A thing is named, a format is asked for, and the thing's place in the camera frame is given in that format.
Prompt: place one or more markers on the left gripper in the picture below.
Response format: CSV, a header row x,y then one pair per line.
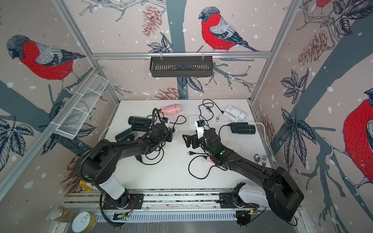
x,y
169,134

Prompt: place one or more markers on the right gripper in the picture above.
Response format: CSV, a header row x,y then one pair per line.
x,y
191,138

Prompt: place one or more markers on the pink blow dryer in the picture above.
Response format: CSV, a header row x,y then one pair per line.
x,y
171,109
209,160

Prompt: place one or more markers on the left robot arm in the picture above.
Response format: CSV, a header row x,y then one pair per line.
x,y
97,165

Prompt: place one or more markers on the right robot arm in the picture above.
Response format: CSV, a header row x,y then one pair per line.
x,y
282,192

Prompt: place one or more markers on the pink folded blow dryer front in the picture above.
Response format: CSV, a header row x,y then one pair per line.
x,y
209,160

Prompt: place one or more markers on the dark folded blow dryer left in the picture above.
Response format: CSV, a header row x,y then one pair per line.
x,y
139,124

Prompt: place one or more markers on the white folded blow dryer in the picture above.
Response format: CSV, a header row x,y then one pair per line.
x,y
233,113

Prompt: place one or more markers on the dark blow dryer right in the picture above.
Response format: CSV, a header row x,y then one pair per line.
x,y
242,128

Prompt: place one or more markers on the yellow pot with lid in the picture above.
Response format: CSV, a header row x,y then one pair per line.
x,y
86,186

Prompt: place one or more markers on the tin can with lid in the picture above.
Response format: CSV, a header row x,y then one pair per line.
x,y
84,222

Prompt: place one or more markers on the glass jar with lid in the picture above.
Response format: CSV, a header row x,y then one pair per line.
x,y
61,214

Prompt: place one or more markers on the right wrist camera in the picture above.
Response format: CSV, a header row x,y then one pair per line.
x,y
200,128

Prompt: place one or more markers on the spoon with red handle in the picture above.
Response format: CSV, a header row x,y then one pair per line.
x,y
257,158

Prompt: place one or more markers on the black metal wall shelf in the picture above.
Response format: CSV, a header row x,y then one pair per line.
x,y
181,66

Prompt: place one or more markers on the white wire mesh basket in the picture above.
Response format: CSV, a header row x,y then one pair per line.
x,y
82,104

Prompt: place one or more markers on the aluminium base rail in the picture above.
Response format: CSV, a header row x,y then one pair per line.
x,y
156,199

